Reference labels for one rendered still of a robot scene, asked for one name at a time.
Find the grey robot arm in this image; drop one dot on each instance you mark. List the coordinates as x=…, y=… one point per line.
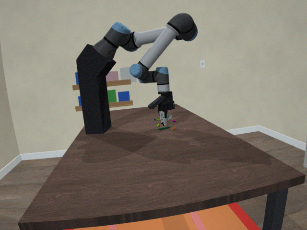
x=180, y=27

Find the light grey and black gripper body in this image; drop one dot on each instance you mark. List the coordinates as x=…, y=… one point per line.
x=168, y=102

